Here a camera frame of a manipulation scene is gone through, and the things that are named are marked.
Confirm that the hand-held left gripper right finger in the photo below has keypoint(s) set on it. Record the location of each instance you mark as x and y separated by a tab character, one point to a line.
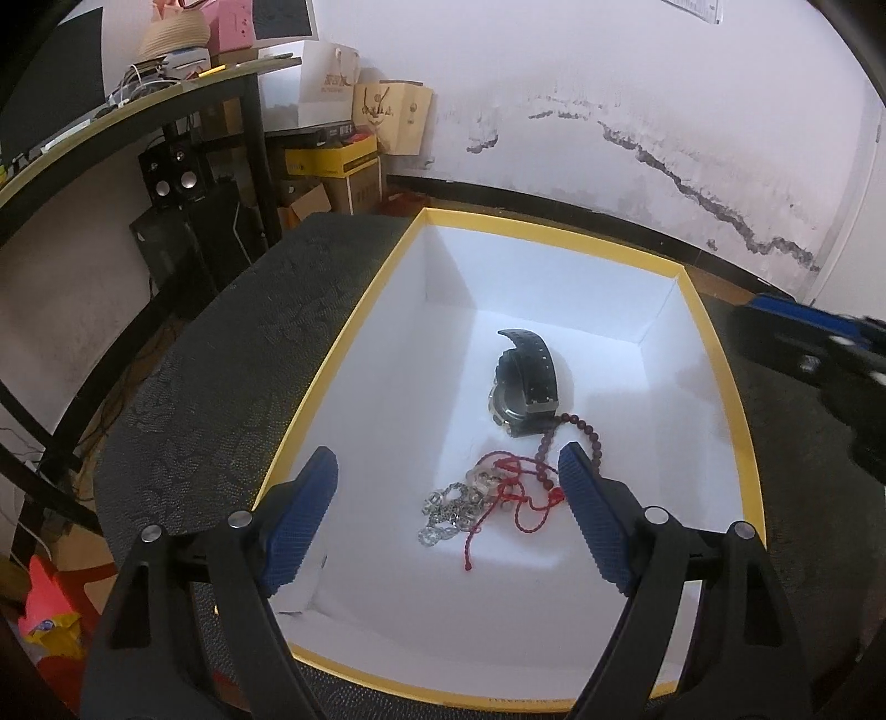
595	526

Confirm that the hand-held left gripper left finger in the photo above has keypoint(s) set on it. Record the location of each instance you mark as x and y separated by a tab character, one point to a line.
304	519

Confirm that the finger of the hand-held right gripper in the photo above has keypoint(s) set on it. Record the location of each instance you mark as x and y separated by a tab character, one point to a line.
782	346
810	315

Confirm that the black wristwatch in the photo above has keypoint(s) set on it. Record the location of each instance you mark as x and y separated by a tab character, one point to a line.
533	374

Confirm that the yellow box white inside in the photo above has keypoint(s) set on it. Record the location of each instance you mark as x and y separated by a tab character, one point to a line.
450	346

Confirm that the orange snack packet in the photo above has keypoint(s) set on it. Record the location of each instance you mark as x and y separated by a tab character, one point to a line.
52	609

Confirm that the black computer tower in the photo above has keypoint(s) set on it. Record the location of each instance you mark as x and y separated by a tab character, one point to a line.
180	242

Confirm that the open flap cardboard box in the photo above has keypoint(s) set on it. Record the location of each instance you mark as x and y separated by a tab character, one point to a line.
304	204

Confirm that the white paper sheet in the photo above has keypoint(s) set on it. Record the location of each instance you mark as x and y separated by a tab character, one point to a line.
692	8

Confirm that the brown cardboard box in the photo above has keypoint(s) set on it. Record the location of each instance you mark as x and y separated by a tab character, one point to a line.
360	187

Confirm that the yellow and black flat box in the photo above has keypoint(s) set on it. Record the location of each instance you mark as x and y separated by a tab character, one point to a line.
332	163

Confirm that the black desktop speaker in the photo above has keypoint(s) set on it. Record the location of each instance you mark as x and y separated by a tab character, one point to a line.
158	181
190	169

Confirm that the tan paper bag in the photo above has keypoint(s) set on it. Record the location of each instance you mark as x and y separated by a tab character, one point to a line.
394	118

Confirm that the white paper bag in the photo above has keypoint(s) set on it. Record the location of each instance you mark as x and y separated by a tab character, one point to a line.
325	83

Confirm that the straw hat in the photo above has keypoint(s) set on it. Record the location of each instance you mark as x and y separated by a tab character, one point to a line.
173	38

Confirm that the pink box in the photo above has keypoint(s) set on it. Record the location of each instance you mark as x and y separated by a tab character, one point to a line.
232	24

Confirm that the cream framed monitor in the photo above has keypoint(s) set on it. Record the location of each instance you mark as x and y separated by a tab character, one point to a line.
280	17

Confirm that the dark flat panel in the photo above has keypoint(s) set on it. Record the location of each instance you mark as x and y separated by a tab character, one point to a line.
48	76

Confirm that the black frame glass desk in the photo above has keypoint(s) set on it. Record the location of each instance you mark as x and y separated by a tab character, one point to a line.
207	86

